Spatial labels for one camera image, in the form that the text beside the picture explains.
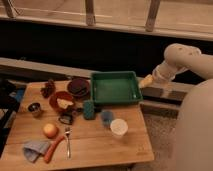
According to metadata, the blue-grey towel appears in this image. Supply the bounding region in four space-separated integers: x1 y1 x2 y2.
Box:
23 140 51 163

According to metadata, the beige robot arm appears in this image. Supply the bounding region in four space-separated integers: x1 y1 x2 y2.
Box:
139 43 213 171

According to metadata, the green plastic bin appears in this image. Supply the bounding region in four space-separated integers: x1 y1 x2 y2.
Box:
90 71 143 105

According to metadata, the blue plastic cup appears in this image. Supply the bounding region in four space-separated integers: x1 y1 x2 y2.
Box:
101 110 114 127

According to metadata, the green sponge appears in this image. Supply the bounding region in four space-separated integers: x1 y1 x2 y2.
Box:
83 100 95 120

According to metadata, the dark red plate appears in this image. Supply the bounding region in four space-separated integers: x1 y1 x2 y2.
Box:
67 78 90 97

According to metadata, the bread piece in bowl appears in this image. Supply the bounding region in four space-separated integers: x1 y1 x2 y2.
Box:
57 98 73 109

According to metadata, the small dark toy object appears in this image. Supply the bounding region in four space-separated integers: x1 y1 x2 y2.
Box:
58 113 74 125

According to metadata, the red bowl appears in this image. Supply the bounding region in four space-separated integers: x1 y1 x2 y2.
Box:
49 91 75 113

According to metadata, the silver fork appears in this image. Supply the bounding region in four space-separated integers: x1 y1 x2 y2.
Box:
65 127 71 158

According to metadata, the dark grape bunch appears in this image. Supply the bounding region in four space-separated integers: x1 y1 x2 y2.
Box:
41 79 56 98

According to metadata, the yellow-red apple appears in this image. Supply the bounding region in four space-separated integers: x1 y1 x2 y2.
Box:
43 123 58 138

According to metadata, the orange carrot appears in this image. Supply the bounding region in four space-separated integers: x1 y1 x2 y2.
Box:
44 136 65 163

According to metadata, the small metal cup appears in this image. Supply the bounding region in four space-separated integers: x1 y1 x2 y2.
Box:
28 102 42 117

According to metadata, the black chair at left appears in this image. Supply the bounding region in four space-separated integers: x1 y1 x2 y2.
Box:
0 78 19 156

